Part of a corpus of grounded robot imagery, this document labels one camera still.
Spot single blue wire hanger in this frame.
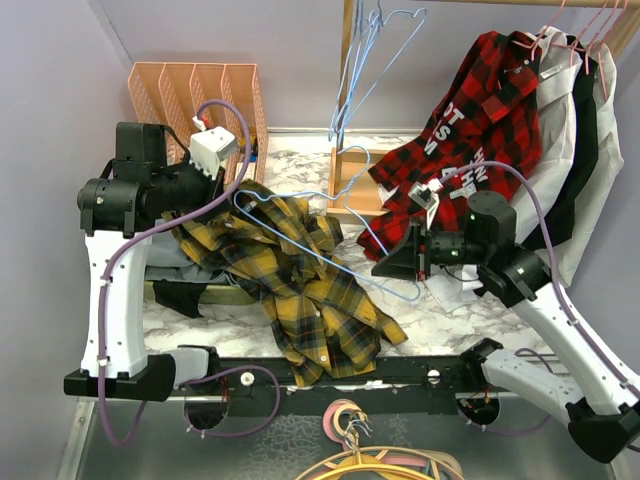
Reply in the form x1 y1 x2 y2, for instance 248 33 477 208
232 145 422 304

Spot wooden clothes rack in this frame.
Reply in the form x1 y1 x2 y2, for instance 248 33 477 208
324 0 640 226

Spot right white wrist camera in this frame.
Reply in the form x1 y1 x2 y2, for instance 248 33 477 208
409 178 443 229

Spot red black plaid shirt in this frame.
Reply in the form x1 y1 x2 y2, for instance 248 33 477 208
357 31 542 261

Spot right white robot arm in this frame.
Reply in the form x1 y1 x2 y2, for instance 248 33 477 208
371 191 639 463

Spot black mounting rail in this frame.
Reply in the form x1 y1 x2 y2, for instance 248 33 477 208
162 355 501 418

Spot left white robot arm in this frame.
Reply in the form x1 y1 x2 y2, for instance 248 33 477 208
63 122 223 402

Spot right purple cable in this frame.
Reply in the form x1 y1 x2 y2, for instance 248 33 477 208
434 159 640 436

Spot black hanging shirt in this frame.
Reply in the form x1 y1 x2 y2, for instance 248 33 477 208
526 34 598 246

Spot blue wire hangers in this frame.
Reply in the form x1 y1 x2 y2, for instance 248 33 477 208
328 1 428 148

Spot yellow plaid shirt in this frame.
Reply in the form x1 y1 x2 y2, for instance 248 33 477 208
171 181 407 387

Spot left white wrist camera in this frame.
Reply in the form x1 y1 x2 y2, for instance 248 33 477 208
189 116 238 178

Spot pink wire hangers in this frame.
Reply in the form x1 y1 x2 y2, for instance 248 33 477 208
509 0 631 101

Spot purple cable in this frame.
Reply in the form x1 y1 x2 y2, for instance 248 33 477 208
97 98 283 447
434 159 640 436

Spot pile of coloured hangers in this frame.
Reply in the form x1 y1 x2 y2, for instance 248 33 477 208
298 399 464 480

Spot green plastic laundry bin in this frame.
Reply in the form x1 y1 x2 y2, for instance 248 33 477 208
144 281 255 306

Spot white hanging shirt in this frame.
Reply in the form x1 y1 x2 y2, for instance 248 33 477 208
424 41 626 311

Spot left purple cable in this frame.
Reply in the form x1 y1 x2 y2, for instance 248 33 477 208
97 98 283 447

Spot black shirt in bin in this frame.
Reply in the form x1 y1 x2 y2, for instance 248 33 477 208
152 280 207 319

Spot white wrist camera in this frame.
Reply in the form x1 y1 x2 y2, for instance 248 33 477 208
409 178 443 229
189 116 238 178

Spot small boxes in organizer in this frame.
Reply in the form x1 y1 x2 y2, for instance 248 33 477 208
234 133 260 171

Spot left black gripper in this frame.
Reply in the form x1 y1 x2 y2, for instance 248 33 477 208
153 152 232 225

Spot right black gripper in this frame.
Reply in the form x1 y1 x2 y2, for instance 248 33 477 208
372 215 489 281

